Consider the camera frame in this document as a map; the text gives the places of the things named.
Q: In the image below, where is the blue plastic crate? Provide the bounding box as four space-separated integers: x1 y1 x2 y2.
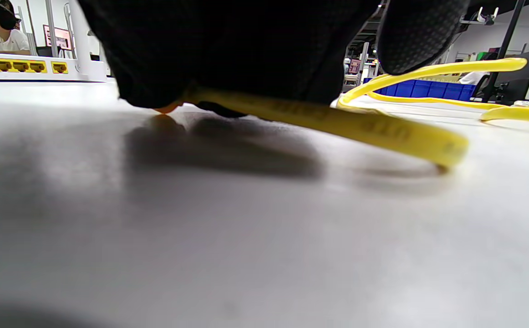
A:
362 77 477 102

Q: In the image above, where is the pink screen monitor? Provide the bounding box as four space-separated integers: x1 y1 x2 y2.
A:
42 25 73 51

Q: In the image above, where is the white router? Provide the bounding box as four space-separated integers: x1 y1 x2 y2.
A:
0 0 111 84

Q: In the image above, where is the person's right hand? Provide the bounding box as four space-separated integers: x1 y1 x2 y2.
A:
78 0 470 118

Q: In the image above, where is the yellow ethernet cable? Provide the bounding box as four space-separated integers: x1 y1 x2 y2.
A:
154 57 529 173

